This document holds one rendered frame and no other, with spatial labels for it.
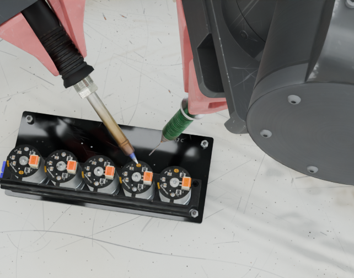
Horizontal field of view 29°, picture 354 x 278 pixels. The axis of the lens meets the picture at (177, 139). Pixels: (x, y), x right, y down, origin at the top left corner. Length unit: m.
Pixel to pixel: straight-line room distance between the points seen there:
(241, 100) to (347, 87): 0.11
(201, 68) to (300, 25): 0.12
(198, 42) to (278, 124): 0.12
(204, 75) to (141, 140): 0.26
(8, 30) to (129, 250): 0.21
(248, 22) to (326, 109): 0.11
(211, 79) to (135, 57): 0.30
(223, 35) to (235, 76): 0.02
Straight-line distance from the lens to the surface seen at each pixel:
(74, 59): 0.49
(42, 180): 0.54
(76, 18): 0.46
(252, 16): 0.29
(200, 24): 0.31
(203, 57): 0.31
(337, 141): 0.20
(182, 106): 0.40
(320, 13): 0.19
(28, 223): 0.57
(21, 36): 0.45
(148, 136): 0.57
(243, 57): 0.30
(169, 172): 0.51
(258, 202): 0.57
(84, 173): 0.51
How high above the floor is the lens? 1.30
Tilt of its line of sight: 73 degrees down
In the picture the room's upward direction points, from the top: 2 degrees counter-clockwise
